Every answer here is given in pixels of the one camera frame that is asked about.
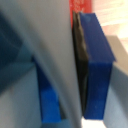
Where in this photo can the blue drinking cup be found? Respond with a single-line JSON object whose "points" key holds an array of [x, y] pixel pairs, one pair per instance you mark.
{"points": [[50, 36]]}

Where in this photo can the small red orange object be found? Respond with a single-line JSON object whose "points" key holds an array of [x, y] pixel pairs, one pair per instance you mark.
{"points": [[80, 5]]}

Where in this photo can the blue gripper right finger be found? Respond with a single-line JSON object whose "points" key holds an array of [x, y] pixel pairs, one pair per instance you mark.
{"points": [[97, 66]]}

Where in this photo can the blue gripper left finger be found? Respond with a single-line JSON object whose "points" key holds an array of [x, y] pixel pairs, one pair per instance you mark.
{"points": [[49, 100]]}

